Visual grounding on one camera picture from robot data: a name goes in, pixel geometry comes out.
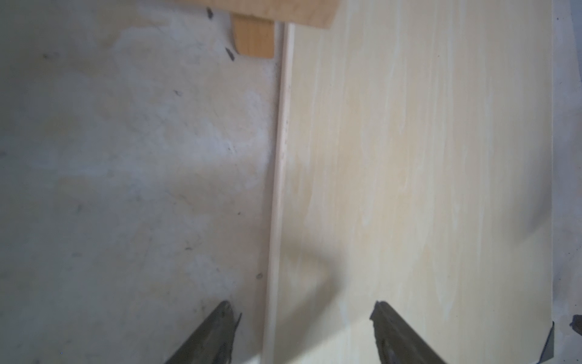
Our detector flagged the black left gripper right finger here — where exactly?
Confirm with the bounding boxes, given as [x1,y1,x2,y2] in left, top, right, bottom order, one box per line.
[370,301,445,364]

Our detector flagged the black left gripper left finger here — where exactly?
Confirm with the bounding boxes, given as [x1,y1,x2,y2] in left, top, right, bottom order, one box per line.
[166,300,242,364]

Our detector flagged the wooden easel on left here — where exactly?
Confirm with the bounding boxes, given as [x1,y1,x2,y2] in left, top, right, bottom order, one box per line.
[195,0,340,59]

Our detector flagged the left light wooden board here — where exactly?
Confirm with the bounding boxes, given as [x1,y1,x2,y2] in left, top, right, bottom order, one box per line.
[261,1,553,363]

